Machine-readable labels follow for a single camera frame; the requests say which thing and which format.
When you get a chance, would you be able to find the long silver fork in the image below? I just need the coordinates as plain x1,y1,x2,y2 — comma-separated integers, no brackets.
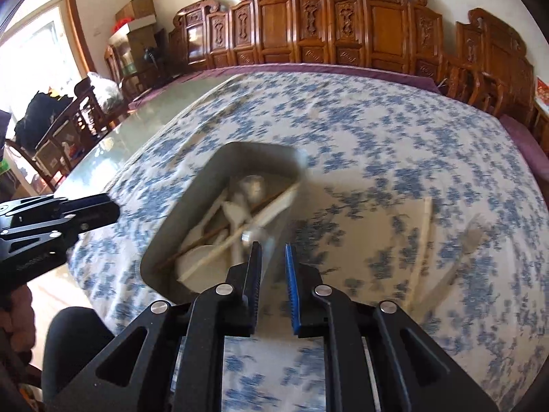
427,219,485,303

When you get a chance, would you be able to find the wooden dining chair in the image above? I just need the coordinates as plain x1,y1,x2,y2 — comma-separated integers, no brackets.
4,81,116,192

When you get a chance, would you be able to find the white and red box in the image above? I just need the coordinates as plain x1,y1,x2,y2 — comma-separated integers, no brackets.
109,15,157,38

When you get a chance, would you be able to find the white plastic bag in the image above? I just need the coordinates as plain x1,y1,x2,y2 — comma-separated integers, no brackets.
88,72,123,115

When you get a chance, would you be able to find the grey utensil holder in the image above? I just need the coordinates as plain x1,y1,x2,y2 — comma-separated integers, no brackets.
139,141,308,305

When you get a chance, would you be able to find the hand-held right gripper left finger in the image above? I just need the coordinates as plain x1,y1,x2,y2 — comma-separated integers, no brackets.
43,241,263,412

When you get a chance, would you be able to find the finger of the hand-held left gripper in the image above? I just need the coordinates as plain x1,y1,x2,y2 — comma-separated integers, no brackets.
0,193,113,229
0,202,121,263

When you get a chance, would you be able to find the wooden window frame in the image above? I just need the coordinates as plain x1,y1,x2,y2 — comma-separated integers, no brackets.
0,0,97,108

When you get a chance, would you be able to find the dark brown chopstick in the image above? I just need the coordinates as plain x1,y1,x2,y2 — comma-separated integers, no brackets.
161,186,296,269

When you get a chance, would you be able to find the blue floral tablecloth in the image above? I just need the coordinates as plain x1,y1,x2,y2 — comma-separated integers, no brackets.
69,71,549,412

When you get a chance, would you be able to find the large cardboard box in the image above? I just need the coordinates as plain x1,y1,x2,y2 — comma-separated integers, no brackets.
126,30,166,70

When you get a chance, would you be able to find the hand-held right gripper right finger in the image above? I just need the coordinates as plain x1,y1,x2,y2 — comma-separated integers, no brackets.
285,244,500,412

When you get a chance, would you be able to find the small cardboard box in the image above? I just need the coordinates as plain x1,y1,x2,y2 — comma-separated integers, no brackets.
115,0,156,23

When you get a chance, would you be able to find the black bag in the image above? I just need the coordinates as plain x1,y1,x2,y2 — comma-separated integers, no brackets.
15,92,73,149

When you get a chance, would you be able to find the carved wooden armchair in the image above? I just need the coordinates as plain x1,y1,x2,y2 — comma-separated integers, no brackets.
169,1,234,71
330,0,447,84
232,0,333,67

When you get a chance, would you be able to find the wooden glass cabinet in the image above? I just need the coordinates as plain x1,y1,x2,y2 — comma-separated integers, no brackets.
104,43,142,91

